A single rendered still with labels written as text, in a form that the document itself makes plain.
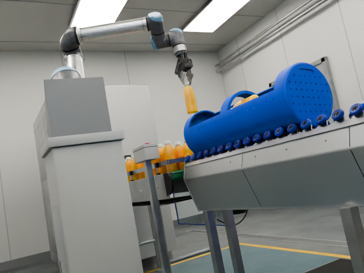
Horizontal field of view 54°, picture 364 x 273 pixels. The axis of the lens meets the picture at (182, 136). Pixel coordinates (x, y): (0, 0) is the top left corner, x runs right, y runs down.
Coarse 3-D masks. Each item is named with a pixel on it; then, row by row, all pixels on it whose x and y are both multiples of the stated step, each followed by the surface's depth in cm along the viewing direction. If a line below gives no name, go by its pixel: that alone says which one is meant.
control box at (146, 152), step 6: (144, 144) 225; (150, 144) 227; (156, 144) 229; (132, 150) 241; (138, 150) 233; (144, 150) 224; (150, 150) 226; (156, 150) 228; (138, 156) 233; (144, 156) 225; (150, 156) 225; (156, 156) 227; (138, 162) 235
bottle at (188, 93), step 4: (188, 84) 231; (184, 88) 230; (188, 88) 229; (192, 88) 231; (184, 92) 229; (188, 92) 228; (192, 92) 229; (184, 96) 230; (188, 96) 228; (192, 96) 228; (188, 100) 228; (192, 100) 228; (188, 104) 228; (192, 104) 227; (196, 104) 229; (188, 108) 227; (192, 108) 227; (196, 108) 228; (188, 112) 228; (192, 112) 231; (196, 112) 231
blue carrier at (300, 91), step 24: (288, 72) 147; (312, 72) 154; (240, 96) 193; (264, 96) 155; (288, 96) 144; (312, 96) 151; (192, 120) 223; (216, 120) 187; (240, 120) 170; (264, 120) 158; (288, 120) 149; (312, 120) 148; (192, 144) 213; (216, 144) 196
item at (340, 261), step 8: (328, 264) 224; (336, 264) 221; (344, 264) 218; (304, 272) 217; (312, 272) 214; (320, 272) 212; (328, 272) 209; (336, 272) 206; (344, 272) 204; (352, 272) 201
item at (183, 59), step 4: (180, 52) 231; (184, 52) 230; (176, 56) 234; (180, 56) 234; (184, 56) 231; (180, 60) 229; (184, 60) 228; (188, 60) 230; (180, 64) 232; (184, 64) 228; (188, 64) 228; (192, 64) 230; (180, 68) 232; (184, 68) 229; (188, 68) 233
